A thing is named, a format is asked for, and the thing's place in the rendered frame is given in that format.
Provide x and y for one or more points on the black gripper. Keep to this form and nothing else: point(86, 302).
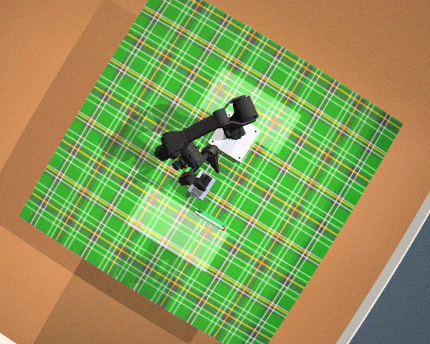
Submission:
point(195, 159)

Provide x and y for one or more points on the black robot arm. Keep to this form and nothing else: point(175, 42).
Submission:
point(179, 142)

